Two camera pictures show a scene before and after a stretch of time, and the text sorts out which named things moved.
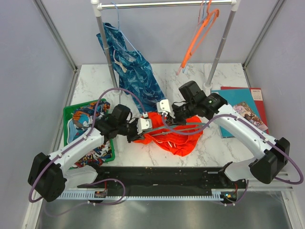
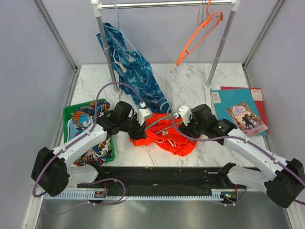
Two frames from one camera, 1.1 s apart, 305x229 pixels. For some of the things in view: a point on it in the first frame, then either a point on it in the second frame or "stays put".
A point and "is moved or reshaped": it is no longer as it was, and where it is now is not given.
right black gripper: x=170 y=121 to x=186 y=130
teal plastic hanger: x=155 y=130 is moved or reshaped
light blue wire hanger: x=119 y=29 stays put
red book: x=257 y=94 stays put
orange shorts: x=179 y=137 stays put
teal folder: x=233 y=97 stays put
